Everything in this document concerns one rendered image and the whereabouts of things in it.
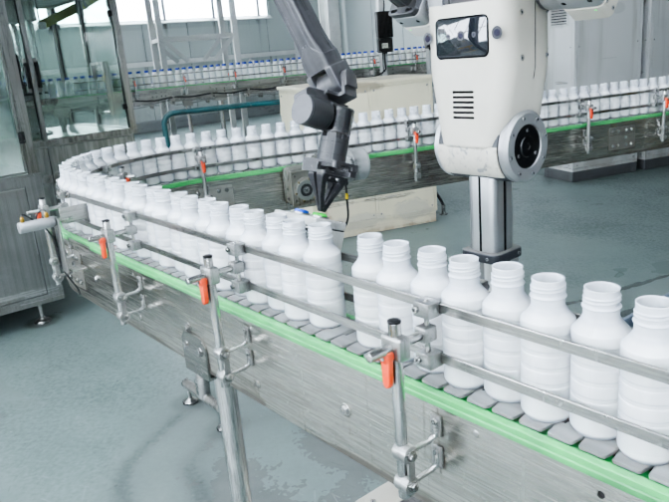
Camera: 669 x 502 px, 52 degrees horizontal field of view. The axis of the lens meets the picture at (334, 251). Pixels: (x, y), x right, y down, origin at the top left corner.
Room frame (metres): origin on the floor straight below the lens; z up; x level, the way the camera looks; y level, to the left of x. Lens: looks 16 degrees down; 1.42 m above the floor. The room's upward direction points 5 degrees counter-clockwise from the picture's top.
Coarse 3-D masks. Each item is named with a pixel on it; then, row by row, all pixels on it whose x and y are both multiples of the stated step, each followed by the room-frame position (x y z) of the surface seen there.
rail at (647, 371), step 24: (144, 216) 1.46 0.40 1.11; (216, 240) 1.22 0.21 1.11; (192, 264) 1.31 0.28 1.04; (288, 264) 1.04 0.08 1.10; (264, 288) 1.11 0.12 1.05; (360, 288) 0.91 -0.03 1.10; (384, 288) 0.87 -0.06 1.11; (312, 312) 1.00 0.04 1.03; (456, 312) 0.77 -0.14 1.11; (528, 336) 0.69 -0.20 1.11; (552, 336) 0.67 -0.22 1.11; (456, 360) 0.77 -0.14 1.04; (600, 360) 0.62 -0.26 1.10; (624, 360) 0.60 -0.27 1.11; (504, 384) 0.71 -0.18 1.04; (528, 384) 0.69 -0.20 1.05; (576, 408) 0.64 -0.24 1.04; (624, 432) 0.60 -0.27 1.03; (648, 432) 0.58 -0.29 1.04
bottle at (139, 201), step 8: (144, 184) 1.56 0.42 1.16; (136, 192) 1.53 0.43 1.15; (144, 192) 1.54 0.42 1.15; (136, 200) 1.53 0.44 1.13; (144, 200) 1.53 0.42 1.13; (136, 208) 1.52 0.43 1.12; (136, 224) 1.52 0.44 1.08; (144, 224) 1.52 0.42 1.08; (144, 232) 1.52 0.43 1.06; (144, 240) 1.52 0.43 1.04; (144, 256) 1.52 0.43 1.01
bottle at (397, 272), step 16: (400, 240) 0.91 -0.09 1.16; (384, 256) 0.89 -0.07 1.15; (400, 256) 0.88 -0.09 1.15; (384, 272) 0.88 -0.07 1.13; (400, 272) 0.88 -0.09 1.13; (416, 272) 0.89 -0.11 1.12; (400, 288) 0.87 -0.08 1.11; (384, 304) 0.88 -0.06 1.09; (400, 304) 0.87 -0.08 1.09; (384, 320) 0.88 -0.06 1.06
